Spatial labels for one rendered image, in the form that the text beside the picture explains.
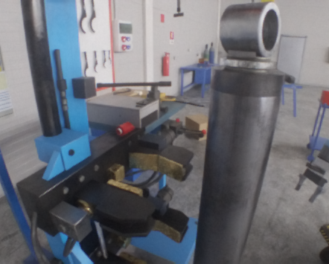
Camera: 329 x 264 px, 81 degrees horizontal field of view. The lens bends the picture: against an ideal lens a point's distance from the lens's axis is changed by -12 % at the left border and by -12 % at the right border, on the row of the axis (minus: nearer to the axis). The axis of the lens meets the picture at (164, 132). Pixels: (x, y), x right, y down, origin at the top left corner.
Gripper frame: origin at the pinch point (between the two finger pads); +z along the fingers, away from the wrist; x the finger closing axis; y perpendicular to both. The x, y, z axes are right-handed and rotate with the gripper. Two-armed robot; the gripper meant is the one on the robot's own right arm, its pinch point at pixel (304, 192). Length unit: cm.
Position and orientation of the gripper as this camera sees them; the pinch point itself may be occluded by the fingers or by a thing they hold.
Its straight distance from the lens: 145.0
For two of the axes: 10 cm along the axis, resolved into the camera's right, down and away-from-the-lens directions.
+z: -3.9, 8.9, 2.2
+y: 9.2, 3.6, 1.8
